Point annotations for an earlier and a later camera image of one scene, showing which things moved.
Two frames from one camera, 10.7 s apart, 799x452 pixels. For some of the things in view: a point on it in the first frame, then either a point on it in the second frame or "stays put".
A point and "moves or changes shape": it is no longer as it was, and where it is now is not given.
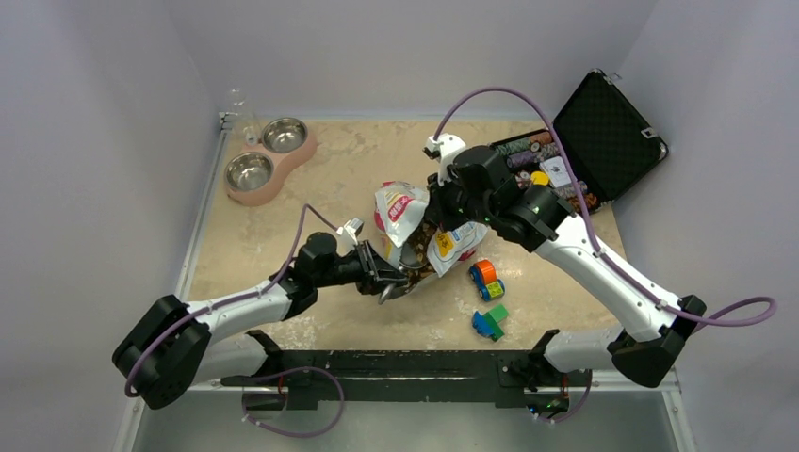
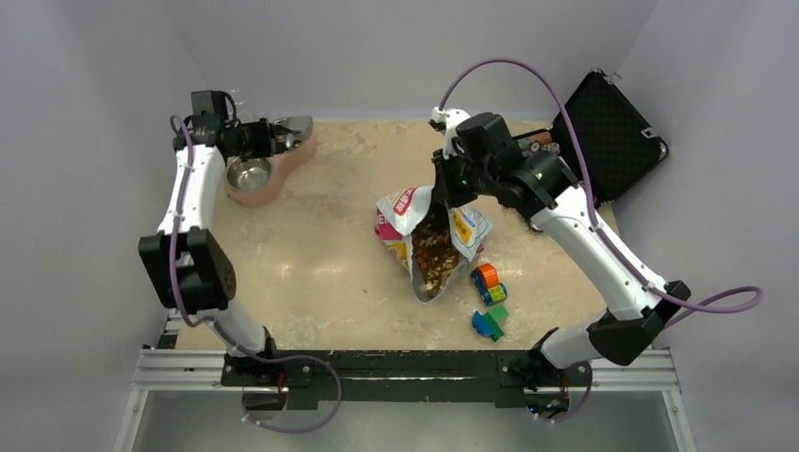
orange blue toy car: (484, 275) stays put
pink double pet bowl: (252, 175) stays put
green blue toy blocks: (488, 324) stays put
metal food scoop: (413, 262) -> (291, 132)
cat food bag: (412, 242) moves or changes shape
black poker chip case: (609, 139) stays put
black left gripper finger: (382, 268) -> (279, 135)
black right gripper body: (455, 207) -> (460, 180)
